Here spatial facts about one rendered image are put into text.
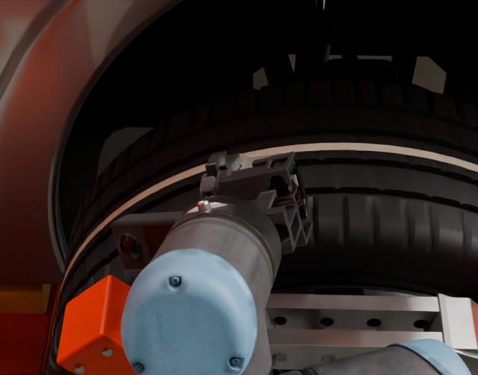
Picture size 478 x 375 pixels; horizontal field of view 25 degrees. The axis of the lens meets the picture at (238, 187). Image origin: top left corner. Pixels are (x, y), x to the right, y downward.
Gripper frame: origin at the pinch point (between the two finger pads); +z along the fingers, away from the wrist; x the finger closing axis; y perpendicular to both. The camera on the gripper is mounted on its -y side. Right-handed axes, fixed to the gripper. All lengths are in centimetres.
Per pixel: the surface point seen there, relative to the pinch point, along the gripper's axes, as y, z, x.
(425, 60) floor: 10, 203, -35
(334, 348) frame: 6.6, -10.4, -15.0
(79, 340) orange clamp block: -16.2, -12.5, -9.1
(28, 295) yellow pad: -43, 33, -20
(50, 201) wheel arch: -31.5, 25.2, -5.4
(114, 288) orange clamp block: -12.9, -8.7, -6.1
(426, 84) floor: 9, 194, -39
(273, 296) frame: 1.4, -6.5, -10.6
